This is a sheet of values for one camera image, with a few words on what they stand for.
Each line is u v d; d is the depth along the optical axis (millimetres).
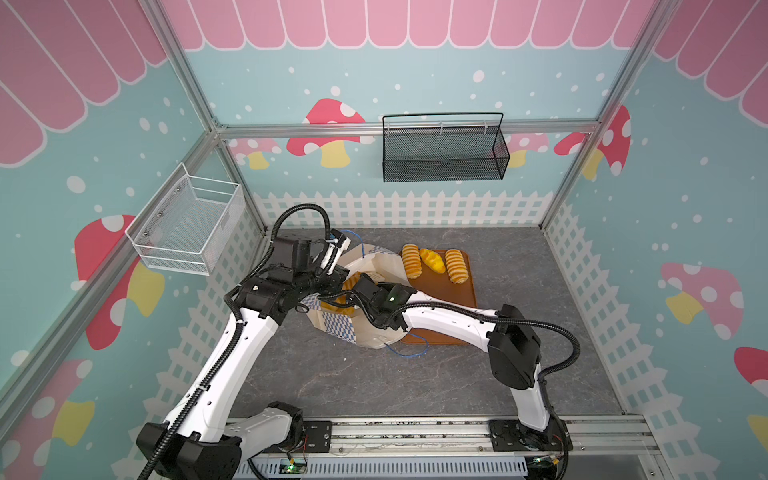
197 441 371
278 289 500
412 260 1053
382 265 940
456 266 1028
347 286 658
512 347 480
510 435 741
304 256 545
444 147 944
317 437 740
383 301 623
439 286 1037
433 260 1057
